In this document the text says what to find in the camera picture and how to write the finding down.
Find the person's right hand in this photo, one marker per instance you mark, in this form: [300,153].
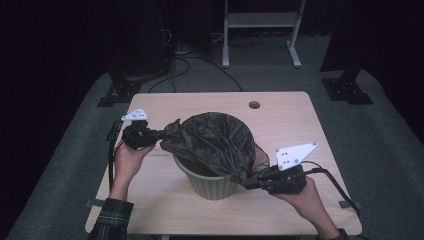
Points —
[306,203]

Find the green plastic trash bin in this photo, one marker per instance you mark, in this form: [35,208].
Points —
[210,185]

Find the dark equipment rack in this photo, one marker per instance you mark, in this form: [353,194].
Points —
[143,33]

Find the black stand base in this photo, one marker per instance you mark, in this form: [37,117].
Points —
[346,90]
[118,91]

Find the black plastic garbage bag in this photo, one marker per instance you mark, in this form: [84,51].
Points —
[213,143]

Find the person's left hand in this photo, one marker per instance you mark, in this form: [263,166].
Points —
[126,166]

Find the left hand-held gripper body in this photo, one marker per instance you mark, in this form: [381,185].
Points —
[136,135]

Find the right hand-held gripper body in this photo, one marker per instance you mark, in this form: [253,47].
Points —
[286,181]

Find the white metal stand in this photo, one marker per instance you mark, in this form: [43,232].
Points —
[261,19]

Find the grey tape strip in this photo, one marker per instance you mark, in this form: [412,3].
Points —
[345,204]
[96,202]

